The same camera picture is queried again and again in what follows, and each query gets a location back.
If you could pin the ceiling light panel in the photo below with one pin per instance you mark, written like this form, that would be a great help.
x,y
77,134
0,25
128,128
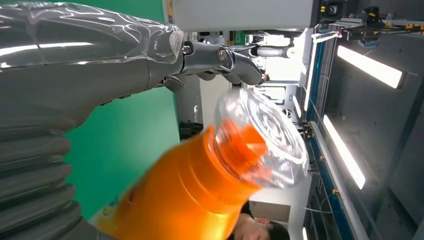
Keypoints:
x,y
371,66

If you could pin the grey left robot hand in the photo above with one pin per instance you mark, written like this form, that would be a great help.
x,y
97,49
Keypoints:
x,y
82,76

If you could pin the person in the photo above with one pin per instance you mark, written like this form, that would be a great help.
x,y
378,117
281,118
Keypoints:
x,y
258,228

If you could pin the orange detergent bottle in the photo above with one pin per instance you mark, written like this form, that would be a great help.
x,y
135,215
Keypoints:
x,y
198,192

